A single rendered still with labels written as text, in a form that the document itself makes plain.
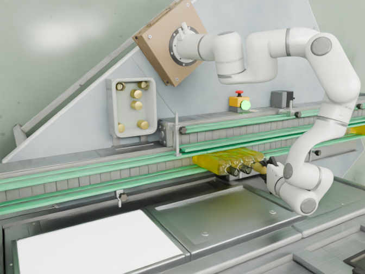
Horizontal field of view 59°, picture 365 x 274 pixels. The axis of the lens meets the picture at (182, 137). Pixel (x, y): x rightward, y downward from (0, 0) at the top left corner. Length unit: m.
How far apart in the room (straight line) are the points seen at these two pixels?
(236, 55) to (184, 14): 0.34
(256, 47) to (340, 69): 0.26
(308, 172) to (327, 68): 0.28
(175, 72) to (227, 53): 0.32
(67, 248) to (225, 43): 0.78
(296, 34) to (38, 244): 0.97
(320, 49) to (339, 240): 0.60
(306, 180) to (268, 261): 0.25
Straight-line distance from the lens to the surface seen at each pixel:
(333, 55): 0.93
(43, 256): 1.02
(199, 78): 1.48
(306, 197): 0.99
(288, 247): 1.05
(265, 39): 1.04
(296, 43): 1.03
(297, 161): 0.94
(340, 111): 0.97
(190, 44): 1.22
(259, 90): 1.70
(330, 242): 1.16
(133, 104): 1.28
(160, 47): 1.27
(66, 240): 1.07
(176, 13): 1.31
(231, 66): 1.08
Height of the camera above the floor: 2.00
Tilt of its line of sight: 58 degrees down
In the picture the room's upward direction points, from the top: 111 degrees clockwise
